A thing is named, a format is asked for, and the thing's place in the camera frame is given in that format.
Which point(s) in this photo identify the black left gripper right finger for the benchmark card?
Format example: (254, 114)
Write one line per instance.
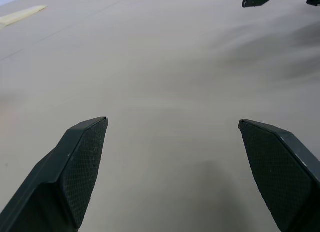
(277, 177)

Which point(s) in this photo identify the pale yellow tape strip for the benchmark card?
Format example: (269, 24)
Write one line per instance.
(21, 15)

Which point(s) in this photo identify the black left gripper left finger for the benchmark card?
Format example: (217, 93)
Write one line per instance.
(62, 177)

